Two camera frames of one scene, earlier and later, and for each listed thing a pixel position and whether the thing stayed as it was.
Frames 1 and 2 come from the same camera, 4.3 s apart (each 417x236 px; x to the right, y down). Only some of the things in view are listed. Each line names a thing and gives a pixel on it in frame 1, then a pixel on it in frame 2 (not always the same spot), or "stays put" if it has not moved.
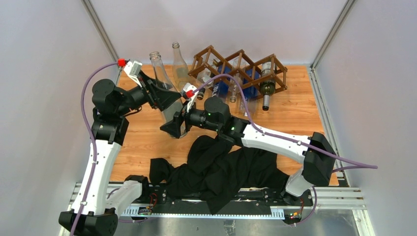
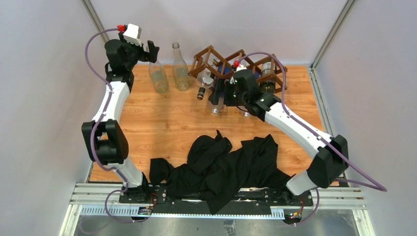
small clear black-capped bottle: x=203 y=76 stays put
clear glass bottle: x=181 y=73 stays put
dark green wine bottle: x=268 y=88 stays put
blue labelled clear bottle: x=221 y=88 stays put
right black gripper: x=173 y=128 -> x=227 y=102
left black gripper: x=158 y=96 -> x=144 y=56
